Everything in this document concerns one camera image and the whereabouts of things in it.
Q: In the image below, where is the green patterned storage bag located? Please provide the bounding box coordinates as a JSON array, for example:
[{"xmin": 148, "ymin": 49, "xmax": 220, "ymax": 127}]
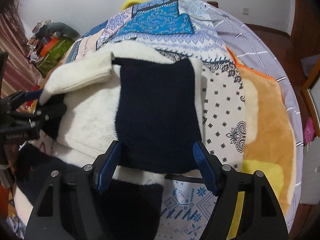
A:
[{"xmin": 36, "ymin": 37, "xmax": 74, "ymax": 77}]

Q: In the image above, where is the yellow curved plush pillow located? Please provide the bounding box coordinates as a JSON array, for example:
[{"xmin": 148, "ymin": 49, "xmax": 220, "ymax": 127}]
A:
[{"xmin": 120, "ymin": 0, "xmax": 146, "ymax": 11}]

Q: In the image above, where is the orange yellow plush blanket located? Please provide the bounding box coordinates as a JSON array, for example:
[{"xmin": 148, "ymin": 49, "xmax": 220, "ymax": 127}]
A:
[{"xmin": 229, "ymin": 51, "xmax": 296, "ymax": 214}]

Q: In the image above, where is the pink curtain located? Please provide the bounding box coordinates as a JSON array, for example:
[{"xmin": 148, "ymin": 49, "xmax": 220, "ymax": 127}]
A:
[{"xmin": 1, "ymin": 0, "xmax": 43, "ymax": 98}]

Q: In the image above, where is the brown wooden door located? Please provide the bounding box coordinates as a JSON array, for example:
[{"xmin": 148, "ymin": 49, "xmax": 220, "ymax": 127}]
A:
[{"xmin": 291, "ymin": 0, "xmax": 319, "ymax": 59}]

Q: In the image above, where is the grey checked bed sheet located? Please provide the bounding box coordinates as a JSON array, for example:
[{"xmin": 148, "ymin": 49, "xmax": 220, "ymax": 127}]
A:
[{"xmin": 207, "ymin": 5, "xmax": 304, "ymax": 231}]

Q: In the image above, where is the white and navy fleece garment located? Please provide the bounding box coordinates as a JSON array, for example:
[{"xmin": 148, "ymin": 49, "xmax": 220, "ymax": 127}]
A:
[{"xmin": 17, "ymin": 41, "xmax": 202, "ymax": 239}]

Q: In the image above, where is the blue patchwork bedspread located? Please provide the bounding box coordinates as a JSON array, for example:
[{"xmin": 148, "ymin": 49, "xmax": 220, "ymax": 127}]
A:
[{"xmin": 66, "ymin": 0, "xmax": 246, "ymax": 239}]

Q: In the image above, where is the orange box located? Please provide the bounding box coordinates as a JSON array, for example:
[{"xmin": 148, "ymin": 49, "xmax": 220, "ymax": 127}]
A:
[{"xmin": 40, "ymin": 38, "xmax": 59, "ymax": 57}]

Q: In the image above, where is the wall power socket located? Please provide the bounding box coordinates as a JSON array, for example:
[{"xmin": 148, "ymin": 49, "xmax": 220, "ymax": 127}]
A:
[{"xmin": 242, "ymin": 8, "xmax": 249, "ymax": 15}]

